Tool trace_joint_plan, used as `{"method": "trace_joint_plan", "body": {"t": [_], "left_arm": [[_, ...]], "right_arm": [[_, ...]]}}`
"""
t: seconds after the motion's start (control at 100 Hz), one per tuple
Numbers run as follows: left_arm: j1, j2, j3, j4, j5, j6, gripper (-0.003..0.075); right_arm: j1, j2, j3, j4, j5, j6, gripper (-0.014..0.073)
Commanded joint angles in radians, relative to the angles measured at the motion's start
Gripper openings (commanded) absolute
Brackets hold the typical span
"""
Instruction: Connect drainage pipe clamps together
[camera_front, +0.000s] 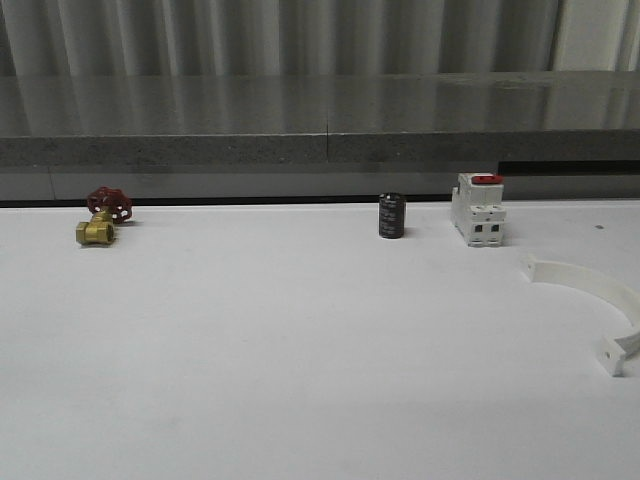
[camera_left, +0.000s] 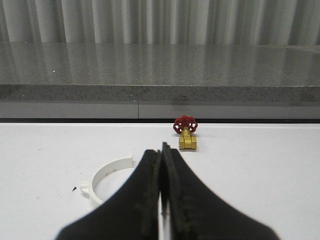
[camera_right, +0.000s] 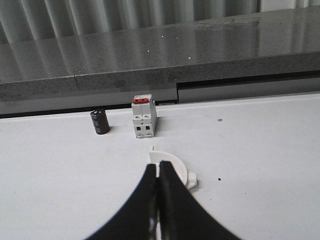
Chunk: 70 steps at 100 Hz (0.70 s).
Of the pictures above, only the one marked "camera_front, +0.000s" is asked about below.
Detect white circuit breaker red switch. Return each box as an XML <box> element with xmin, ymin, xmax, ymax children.
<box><xmin>451</xmin><ymin>173</ymin><xmax>506</xmax><ymax>247</ymax></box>

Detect black cylindrical capacitor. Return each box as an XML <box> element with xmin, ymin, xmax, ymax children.
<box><xmin>378</xmin><ymin>192</ymin><xmax>406</xmax><ymax>239</ymax></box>

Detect brass valve red handwheel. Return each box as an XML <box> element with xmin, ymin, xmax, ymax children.
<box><xmin>75</xmin><ymin>186</ymin><xmax>132</xmax><ymax>245</ymax></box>

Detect white half pipe clamp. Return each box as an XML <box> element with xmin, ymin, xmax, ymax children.
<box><xmin>523</xmin><ymin>255</ymin><xmax>639</xmax><ymax>377</ymax></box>

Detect grey stone ledge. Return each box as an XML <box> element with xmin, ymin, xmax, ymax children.
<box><xmin>0</xmin><ymin>70</ymin><xmax>640</xmax><ymax>167</ymax></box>

